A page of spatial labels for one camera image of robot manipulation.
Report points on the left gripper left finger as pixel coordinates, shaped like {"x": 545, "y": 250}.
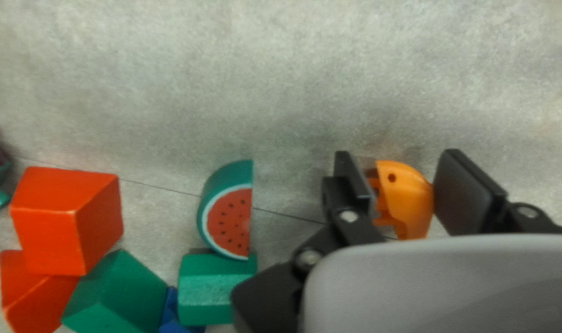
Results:
{"x": 350, "y": 217}

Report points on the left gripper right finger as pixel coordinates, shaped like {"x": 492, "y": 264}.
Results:
{"x": 466, "y": 194}

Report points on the orange toy piece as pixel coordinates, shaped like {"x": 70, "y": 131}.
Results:
{"x": 406, "y": 199}

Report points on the toy watermelon slice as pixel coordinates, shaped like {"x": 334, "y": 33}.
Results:
{"x": 230, "y": 217}

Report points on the green toy block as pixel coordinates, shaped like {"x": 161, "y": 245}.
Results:
{"x": 207, "y": 286}
{"x": 114, "y": 296}

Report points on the blue toy block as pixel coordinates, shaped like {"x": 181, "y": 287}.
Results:
{"x": 170, "y": 314}

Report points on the red toy block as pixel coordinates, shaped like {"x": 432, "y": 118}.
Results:
{"x": 63, "y": 222}
{"x": 26, "y": 300}

